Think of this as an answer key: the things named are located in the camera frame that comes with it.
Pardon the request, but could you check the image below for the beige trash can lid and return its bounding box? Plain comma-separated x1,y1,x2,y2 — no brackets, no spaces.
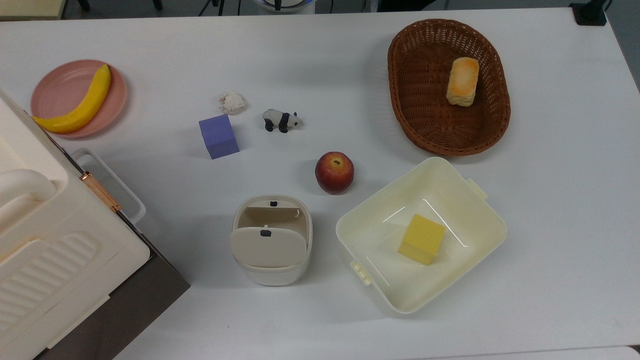
229,226,308,269

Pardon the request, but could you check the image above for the cream square plastic bin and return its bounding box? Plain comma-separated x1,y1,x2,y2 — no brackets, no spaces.
335,156,508,315

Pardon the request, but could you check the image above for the black tripod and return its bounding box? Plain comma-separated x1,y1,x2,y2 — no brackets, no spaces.
198,0,242,17

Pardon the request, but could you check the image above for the yellow foam block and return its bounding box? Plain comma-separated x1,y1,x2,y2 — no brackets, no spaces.
397,213,447,266

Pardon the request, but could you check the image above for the pink round plate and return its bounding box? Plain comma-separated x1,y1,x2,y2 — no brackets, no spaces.
30,59,128,139

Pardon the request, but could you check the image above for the beige small trash can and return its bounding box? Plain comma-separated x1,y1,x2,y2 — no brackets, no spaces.
229,194,314,287

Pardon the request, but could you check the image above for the white paper ball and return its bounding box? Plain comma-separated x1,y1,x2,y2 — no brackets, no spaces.
218,90,247,115

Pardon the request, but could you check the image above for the brown wicker basket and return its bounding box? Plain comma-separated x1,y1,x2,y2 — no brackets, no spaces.
387,18,512,157

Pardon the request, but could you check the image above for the cream toy cabinet brown base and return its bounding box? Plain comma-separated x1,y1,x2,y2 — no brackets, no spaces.
0,89,191,360

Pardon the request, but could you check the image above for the black clamp at table corner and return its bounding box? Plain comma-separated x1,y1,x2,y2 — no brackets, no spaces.
569,0,609,26

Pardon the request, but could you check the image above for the yellow toy banana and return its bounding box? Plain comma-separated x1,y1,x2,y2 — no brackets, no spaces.
32,63,112,134

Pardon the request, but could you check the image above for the toy bread loaf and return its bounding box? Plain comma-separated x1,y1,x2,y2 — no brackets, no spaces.
446,56,480,107

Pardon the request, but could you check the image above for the red toy apple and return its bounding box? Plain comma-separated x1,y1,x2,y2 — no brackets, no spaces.
314,151,355,195

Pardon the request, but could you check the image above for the white drawer handle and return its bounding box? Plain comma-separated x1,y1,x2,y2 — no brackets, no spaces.
70,148,147,225

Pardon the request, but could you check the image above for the purple foam cube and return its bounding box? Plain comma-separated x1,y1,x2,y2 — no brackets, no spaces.
198,114,240,160

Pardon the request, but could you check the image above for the black white panda figurine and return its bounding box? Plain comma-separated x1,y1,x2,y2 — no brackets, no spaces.
262,108,304,134

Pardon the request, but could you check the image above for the light wooden table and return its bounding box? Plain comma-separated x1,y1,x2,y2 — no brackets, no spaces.
0,0,68,21

